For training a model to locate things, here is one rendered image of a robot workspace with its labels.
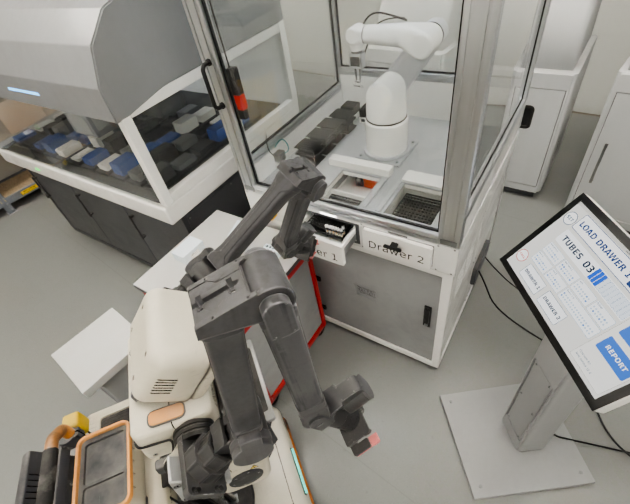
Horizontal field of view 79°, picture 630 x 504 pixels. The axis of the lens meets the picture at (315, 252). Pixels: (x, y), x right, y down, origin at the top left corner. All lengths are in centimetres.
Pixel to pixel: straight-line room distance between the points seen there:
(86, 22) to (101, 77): 20
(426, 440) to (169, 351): 153
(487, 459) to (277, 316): 169
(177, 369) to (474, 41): 98
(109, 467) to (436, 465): 136
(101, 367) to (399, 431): 136
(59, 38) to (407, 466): 233
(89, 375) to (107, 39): 127
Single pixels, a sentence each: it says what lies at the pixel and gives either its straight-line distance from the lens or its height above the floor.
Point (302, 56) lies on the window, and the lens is 135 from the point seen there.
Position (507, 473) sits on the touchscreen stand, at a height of 4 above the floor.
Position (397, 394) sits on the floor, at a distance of 216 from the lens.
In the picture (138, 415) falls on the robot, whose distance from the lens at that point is 92.
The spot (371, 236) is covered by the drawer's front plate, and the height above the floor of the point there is 90.
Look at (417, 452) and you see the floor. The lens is 206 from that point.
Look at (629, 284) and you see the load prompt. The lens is 122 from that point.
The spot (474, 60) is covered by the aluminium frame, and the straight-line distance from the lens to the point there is 111.
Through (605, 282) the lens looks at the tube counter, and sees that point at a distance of 124.
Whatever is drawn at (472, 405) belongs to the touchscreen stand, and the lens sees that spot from 214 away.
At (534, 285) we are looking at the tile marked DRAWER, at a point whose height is 100.
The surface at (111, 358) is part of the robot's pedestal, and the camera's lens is 172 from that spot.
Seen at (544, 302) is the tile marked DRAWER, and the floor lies 100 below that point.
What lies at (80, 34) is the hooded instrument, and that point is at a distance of 187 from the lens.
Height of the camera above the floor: 197
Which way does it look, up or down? 44 degrees down
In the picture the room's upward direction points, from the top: 12 degrees counter-clockwise
